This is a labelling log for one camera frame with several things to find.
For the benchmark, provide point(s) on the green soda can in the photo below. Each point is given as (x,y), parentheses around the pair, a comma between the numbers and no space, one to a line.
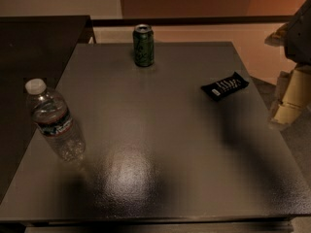
(143,40)

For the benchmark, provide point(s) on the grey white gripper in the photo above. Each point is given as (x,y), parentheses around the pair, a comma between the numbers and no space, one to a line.
(300,39)

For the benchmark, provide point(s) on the black rxbar chocolate wrapper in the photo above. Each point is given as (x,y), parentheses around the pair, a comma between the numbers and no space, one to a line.
(222,88)

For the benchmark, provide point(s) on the clear plastic water bottle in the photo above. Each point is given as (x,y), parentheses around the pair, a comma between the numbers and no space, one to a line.
(49,111)

